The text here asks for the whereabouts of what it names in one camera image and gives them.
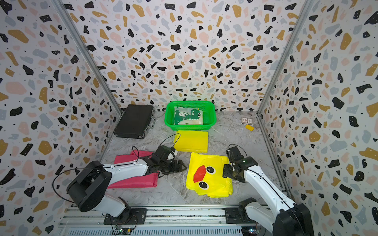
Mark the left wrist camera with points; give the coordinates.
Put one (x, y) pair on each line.
(166, 153)

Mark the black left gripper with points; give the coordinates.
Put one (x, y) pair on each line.
(174, 170)

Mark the playing card box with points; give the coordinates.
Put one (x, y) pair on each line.
(247, 121)

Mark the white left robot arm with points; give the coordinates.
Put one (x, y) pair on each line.
(88, 189)

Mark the white dinosaur raincoat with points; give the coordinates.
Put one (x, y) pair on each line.
(188, 116)

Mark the small yellow block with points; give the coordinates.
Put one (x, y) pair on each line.
(249, 127)

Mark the aluminium corner post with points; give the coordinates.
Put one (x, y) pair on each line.
(289, 46)
(62, 12)

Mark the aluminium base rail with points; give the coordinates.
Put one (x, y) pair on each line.
(163, 220)

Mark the aluminium corner post left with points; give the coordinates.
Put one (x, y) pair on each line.
(62, 12)

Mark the aluminium corner post right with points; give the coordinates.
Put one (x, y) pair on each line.
(289, 46)

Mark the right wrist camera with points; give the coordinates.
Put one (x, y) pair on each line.
(234, 154)

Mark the yellow duck raincoat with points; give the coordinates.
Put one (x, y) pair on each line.
(205, 176)

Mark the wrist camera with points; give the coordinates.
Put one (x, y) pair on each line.
(166, 153)
(234, 154)

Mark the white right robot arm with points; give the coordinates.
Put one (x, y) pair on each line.
(283, 217)

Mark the plain yellow raincoat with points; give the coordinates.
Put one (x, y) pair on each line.
(191, 141)

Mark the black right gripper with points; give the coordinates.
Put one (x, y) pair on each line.
(225, 172)

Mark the pink raincoat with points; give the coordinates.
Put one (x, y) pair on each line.
(135, 182)

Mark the green plastic basket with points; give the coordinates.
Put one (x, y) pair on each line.
(209, 114)

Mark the black briefcase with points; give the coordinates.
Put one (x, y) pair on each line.
(135, 121)

